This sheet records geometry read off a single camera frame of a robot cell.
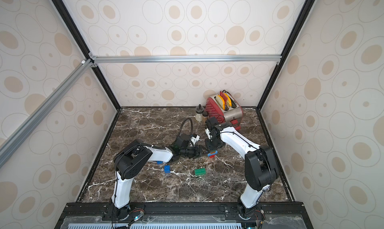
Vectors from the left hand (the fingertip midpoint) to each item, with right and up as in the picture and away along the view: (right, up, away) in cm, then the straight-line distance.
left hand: (210, 154), depth 87 cm
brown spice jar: (-2, +22, +18) cm, 29 cm away
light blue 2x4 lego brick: (0, 0, +1) cm, 1 cm away
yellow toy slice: (+12, +32, +8) cm, 36 cm away
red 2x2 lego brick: (+1, -2, +6) cm, 6 cm away
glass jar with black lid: (-6, +26, +18) cm, 33 cm away
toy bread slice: (+7, +32, +9) cm, 34 cm away
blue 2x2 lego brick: (-31, -6, +4) cm, 32 cm away
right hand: (0, +3, +3) cm, 4 cm away
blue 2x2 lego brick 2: (-25, -8, -1) cm, 26 cm away
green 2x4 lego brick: (-6, -10, -1) cm, 12 cm away
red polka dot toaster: (+11, +28, +9) cm, 31 cm away
